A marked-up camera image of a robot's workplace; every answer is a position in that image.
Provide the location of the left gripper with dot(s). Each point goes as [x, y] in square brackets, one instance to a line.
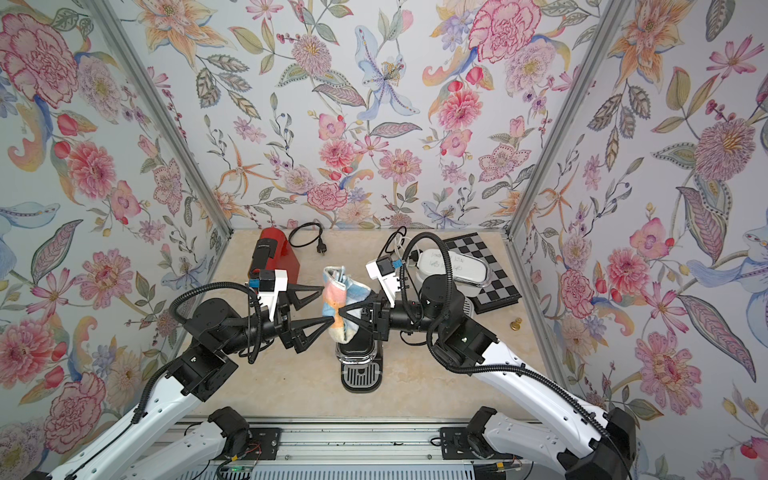
[286, 328]

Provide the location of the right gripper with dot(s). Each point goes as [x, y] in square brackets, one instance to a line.
[380, 327]

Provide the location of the black coffee machine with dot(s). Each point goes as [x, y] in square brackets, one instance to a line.
[361, 363]

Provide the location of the blue striped cloth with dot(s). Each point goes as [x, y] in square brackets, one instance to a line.
[341, 290]

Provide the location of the white coffee machine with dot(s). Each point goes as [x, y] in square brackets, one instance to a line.
[466, 269]

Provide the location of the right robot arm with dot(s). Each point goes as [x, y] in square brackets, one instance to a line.
[570, 437]

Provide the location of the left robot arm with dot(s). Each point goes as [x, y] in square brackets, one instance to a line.
[224, 320]

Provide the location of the red coffee machine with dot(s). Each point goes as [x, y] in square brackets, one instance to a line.
[274, 252]

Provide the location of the black white chessboard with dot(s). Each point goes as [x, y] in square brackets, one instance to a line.
[500, 292]

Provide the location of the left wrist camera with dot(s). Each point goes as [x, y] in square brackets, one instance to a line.
[268, 285]

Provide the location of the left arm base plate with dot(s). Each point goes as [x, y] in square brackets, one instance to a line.
[260, 443]

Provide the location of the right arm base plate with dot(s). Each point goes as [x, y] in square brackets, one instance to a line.
[457, 443]

